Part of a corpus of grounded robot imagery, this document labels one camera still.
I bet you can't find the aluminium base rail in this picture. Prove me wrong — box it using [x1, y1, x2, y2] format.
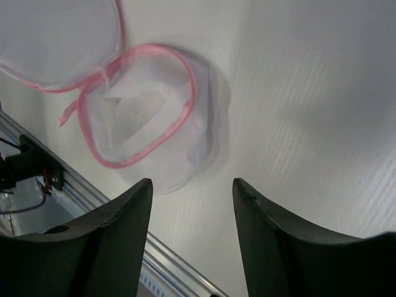
[1, 114, 223, 296]

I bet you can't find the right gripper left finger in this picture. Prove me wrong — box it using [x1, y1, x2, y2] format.
[1, 178, 153, 296]

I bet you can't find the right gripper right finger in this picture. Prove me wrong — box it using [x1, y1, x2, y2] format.
[233, 178, 395, 296]

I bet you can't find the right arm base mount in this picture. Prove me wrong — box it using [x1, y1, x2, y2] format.
[1, 135, 64, 192]

